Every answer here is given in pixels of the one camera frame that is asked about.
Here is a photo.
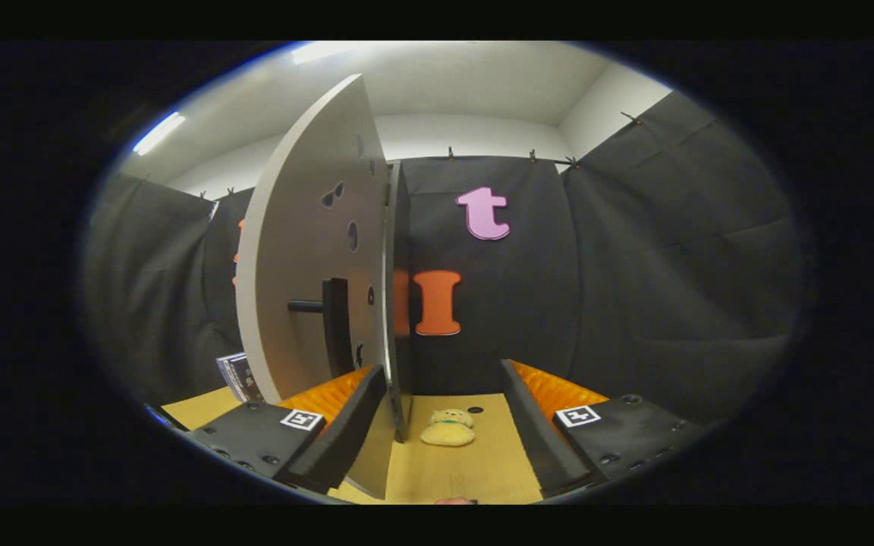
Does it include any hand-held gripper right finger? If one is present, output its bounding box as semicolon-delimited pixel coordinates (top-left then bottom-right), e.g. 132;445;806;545
499;359;711;499

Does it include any dark blue book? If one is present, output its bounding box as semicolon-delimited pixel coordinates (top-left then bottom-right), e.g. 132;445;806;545
215;352;265;403

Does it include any black backdrop cloth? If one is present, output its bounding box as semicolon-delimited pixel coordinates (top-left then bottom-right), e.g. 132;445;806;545
80;89;806;425

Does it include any white cabinet door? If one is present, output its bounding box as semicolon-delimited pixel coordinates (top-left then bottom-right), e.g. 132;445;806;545
234;74;400;500

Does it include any black door handle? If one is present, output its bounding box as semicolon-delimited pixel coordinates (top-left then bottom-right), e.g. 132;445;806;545
288;278;354;378

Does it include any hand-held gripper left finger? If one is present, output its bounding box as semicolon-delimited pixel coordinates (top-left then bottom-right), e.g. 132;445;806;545
179;364;388;495

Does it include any yellow plush toy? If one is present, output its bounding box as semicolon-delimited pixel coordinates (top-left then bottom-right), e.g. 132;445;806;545
420;408;476;447

